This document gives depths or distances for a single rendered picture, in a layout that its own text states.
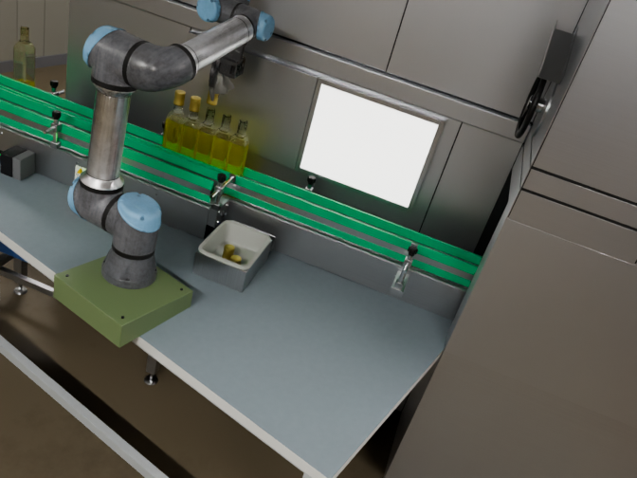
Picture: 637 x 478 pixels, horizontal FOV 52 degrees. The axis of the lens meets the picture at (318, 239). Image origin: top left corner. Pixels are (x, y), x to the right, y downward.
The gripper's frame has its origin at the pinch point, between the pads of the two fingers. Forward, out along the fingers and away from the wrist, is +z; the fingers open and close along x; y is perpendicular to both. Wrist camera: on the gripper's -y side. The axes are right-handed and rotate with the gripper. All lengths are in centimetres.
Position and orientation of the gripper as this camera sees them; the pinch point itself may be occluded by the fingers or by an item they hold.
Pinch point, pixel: (213, 94)
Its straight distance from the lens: 217.0
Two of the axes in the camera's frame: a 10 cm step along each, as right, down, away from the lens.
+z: -2.4, 8.2, 5.2
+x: 2.8, -4.5, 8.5
